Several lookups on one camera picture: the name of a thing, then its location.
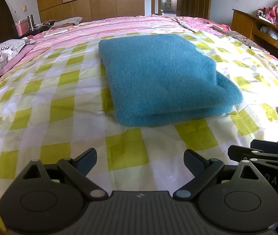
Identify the pink storage box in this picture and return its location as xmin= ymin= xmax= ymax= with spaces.
xmin=15 ymin=21 xmax=29 ymax=36

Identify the yellow white checkered bedsheet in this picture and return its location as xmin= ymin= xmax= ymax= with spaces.
xmin=0 ymin=32 xmax=278 ymax=225

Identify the pink striped quilt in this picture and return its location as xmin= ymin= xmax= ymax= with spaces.
xmin=0 ymin=15 xmax=231 ymax=82

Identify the white grey cloth on nightstand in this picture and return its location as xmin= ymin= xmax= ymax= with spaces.
xmin=52 ymin=16 xmax=83 ymax=28

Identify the wooden side cabinet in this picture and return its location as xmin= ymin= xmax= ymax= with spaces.
xmin=231 ymin=9 xmax=278 ymax=58

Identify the brown patterned folded cloth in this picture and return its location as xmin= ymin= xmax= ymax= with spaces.
xmin=211 ymin=25 xmax=269 ymax=54

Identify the blue fuzzy flower sweater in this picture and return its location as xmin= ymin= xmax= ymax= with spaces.
xmin=99 ymin=34 xmax=243 ymax=127

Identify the silver thermos bottle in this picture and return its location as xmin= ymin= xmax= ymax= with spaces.
xmin=27 ymin=14 xmax=35 ymax=31

